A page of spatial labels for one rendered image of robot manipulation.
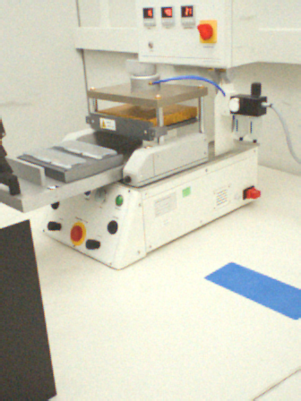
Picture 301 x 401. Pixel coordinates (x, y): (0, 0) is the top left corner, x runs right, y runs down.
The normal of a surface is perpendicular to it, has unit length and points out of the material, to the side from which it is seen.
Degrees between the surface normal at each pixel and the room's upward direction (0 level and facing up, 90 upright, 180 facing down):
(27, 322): 90
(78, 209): 65
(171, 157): 90
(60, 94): 90
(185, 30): 90
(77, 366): 0
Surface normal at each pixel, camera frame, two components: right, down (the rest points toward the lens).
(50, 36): 0.58, 0.26
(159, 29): -0.72, 0.29
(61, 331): -0.06, -0.93
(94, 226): -0.69, -0.12
